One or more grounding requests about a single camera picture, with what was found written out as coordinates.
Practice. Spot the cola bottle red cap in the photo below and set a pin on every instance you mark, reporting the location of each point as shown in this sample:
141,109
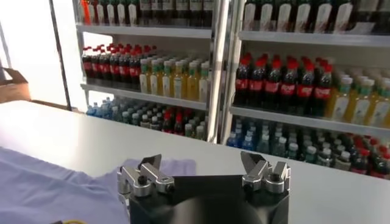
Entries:
124,70
272,87
322,92
105,68
178,125
95,65
135,72
242,83
288,89
305,90
114,68
167,123
87,65
256,85

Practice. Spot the brown cardboard box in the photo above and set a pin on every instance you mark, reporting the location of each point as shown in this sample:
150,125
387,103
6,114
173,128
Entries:
15,89

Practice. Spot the purple printed t-shirt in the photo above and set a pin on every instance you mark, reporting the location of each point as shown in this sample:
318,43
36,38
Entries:
45,188

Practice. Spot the reddish tea bottle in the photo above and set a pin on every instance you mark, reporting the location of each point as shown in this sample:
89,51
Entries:
86,12

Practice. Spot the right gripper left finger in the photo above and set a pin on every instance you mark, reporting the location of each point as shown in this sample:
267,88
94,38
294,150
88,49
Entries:
146,179

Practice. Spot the dark thin window post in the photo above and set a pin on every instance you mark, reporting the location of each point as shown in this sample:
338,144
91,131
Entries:
60,54

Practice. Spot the dark bottle black-white label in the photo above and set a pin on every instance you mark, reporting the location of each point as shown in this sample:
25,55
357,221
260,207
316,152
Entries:
168,9
182,9
208,9
156,9
195,9
145,9

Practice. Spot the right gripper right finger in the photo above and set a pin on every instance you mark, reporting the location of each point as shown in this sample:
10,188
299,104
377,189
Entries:
265,179

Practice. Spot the blue water bottle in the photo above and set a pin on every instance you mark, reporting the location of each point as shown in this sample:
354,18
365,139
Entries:
105,111
248,143
233,140
90,111

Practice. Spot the white metal shelf rack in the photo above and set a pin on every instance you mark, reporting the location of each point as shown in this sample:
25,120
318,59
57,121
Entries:
314,39
143,31

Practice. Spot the dark bottle tall white label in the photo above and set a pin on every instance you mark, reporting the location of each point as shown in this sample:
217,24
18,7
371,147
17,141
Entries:
266,16
121,13
111,13
284,16
302,16
93,13
101,13
322,16
250,16
343,16
133,13

